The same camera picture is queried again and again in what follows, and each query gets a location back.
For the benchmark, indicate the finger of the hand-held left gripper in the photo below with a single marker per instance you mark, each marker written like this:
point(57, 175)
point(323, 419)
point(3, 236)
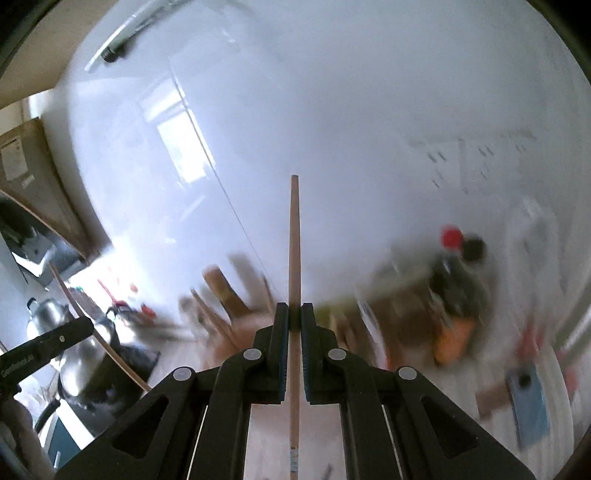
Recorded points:
point(46, 348)

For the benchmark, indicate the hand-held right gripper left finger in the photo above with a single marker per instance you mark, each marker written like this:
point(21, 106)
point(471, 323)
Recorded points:
point(270, 369)

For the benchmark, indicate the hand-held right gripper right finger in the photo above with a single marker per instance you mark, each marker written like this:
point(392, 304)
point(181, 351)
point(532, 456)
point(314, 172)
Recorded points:
point(318, 369)

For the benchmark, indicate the beige round utensil holder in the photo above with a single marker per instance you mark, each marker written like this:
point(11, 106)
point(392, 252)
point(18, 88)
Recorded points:
point(251, 322)

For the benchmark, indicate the steel pot with lid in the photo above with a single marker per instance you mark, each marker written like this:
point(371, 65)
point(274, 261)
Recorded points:
point(121, 364)

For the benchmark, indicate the light wooden chopstick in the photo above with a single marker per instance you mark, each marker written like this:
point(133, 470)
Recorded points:
point(294, 240)
point(212, 318)

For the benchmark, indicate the person's left forearm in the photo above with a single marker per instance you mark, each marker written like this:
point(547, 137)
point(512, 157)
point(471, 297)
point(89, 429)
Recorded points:
point(21, 434)

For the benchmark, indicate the red ladle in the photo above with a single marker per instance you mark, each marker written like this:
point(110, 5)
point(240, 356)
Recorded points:
point(113, 295)

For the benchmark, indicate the dark bottle with gold cap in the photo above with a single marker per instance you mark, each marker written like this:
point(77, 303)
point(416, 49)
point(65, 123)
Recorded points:
point(226, 290)

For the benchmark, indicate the teal cabinet door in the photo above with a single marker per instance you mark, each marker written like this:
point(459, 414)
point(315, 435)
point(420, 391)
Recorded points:
point(69, 438)

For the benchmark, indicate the black gas stove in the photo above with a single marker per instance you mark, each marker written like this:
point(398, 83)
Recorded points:
point(138, 364)

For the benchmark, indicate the clear plastic organizer tray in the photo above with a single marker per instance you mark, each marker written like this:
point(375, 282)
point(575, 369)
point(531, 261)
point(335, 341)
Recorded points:
point(397, 314)

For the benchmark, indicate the range hood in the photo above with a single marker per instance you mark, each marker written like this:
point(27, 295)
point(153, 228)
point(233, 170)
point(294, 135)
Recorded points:
point(32, 249)

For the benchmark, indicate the striped cat print tablecloth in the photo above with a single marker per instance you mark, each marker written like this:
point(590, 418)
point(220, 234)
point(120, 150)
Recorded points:
point(429, 415)

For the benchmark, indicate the black cap sauce bottle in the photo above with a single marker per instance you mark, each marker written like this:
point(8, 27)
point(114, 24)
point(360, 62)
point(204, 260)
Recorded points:
point(459, 314)

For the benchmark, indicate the brown card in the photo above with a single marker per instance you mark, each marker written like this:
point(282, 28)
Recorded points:
point(494, 400)

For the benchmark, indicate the red cap sauce bottle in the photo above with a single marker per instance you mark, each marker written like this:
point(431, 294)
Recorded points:
point(451, 237)

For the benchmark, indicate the blue smartphone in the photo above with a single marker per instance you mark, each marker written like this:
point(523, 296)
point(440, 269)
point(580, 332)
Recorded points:
point(528, 408)

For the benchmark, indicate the clear plastic bag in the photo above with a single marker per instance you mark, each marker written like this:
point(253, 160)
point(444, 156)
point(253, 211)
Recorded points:
point(531, 258)

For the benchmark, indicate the white pipe with black fitting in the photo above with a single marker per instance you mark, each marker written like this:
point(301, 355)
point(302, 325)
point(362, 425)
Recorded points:
point(117, 44)

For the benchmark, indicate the orange fruit wall sticker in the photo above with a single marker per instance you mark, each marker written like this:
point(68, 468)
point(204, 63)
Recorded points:
point(147, 312)
point(134, 288)

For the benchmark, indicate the beige wall cabinet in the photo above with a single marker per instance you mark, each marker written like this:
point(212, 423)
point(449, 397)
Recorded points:
point(37, 184)

